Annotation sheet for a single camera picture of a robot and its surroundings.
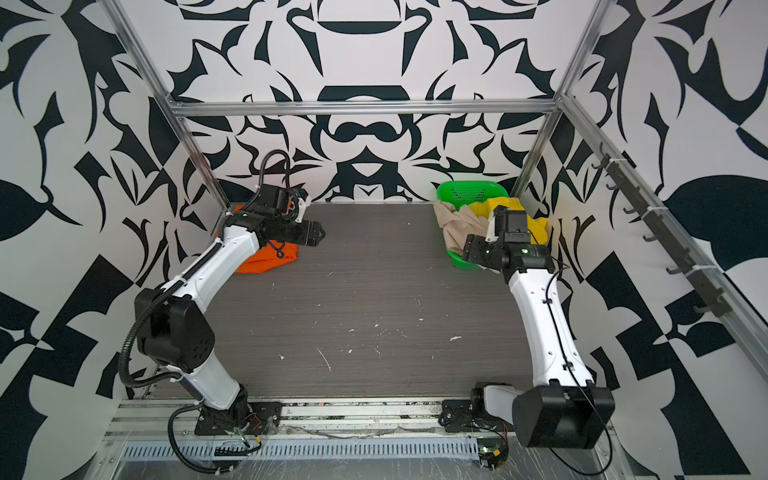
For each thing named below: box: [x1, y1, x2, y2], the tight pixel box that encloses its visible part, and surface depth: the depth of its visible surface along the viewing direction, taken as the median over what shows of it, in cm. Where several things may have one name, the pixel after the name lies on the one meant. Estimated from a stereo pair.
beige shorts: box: [433, 200, 489, 256], surface depth 96 cm
